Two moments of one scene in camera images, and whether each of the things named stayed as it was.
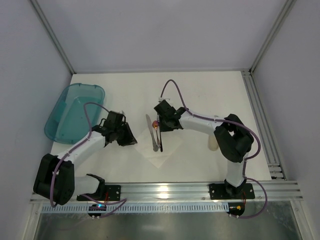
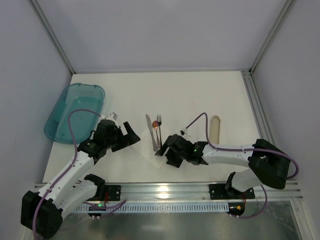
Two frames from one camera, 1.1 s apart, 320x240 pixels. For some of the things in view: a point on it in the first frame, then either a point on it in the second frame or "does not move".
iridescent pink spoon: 155,124 does not move
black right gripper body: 161,120 -> 172,150
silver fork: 160,140 does not move
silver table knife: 155,146 does not move
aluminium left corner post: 53,36 does not move
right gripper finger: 161,124 -> 161,151
